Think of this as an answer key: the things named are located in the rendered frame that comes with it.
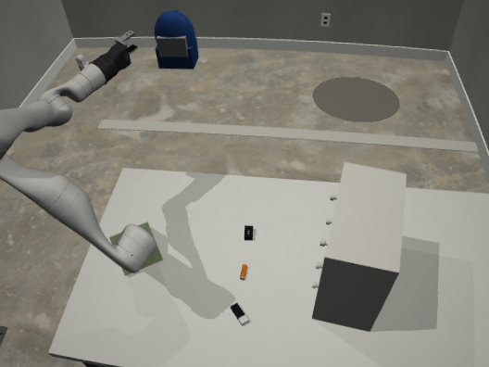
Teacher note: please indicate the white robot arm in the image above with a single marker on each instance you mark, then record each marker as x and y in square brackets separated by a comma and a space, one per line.
[54, 192]

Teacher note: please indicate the orange aa battery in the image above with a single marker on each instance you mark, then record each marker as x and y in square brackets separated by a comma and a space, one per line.
[242, 277]

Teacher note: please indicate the black and white eraser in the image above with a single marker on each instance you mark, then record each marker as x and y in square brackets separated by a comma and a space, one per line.
[239, 314]

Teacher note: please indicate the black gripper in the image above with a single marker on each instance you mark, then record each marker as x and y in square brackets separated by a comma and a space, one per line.
[104, 68]

